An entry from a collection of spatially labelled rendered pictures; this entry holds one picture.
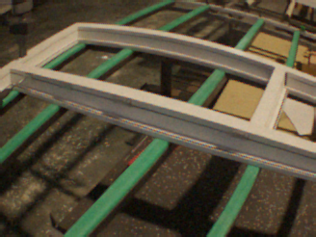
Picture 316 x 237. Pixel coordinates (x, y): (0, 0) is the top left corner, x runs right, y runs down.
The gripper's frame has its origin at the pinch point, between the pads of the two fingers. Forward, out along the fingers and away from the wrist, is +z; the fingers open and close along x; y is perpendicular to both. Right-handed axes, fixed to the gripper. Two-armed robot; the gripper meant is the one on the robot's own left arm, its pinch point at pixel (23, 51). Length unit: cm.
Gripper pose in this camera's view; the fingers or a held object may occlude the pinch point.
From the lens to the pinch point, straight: 136.0
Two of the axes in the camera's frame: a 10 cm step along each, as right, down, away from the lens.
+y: 4.8, -4.7, 7.4
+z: 0.0, 8.5, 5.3
